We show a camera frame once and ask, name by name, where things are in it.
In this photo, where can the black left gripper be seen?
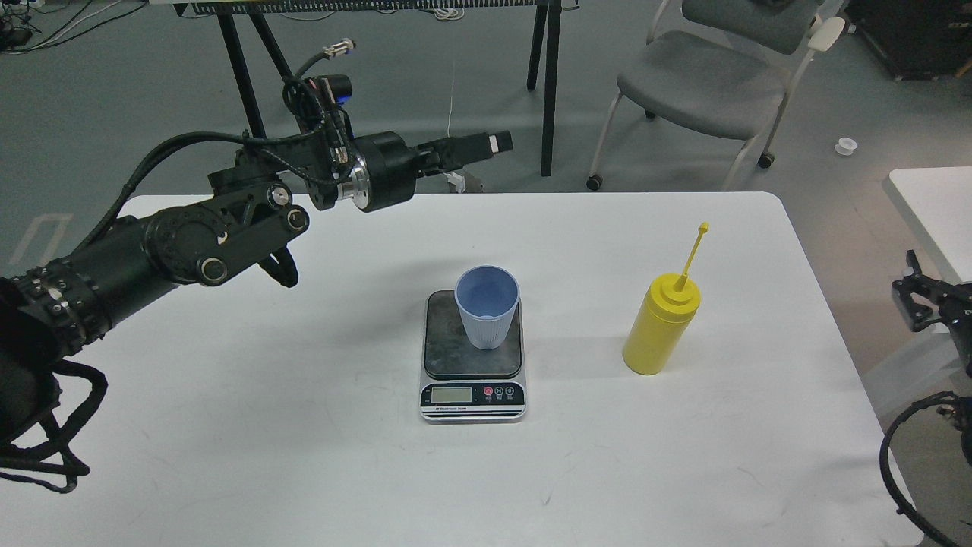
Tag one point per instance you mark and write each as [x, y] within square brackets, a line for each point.
[385, 169]

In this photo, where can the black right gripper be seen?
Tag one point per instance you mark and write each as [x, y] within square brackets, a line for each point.
[917, 297]

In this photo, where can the blue ribbed plastic cup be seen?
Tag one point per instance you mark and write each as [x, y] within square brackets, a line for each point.
[487, 298]

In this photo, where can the yellow squeeze seasoning bottle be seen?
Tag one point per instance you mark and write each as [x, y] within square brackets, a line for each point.
[667, 308]

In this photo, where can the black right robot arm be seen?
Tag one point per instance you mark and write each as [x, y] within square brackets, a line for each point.
[955, 409]

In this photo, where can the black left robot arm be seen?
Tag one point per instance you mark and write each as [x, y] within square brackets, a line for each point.
[50, 313]

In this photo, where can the digital kitchen scale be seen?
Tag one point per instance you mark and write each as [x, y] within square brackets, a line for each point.
[462, 384]

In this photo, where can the white side table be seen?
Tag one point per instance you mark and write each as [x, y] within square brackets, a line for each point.
[936, 205]

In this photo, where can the small white floor cap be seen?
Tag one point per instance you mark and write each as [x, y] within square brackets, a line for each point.
[845, 146]

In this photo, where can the black-legged background table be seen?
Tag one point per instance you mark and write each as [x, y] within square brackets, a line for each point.
[437, 66]

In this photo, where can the black cabinet top right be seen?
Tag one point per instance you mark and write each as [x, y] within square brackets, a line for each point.
[915, 40]

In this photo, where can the grey office chair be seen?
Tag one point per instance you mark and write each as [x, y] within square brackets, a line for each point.
[715, 89]

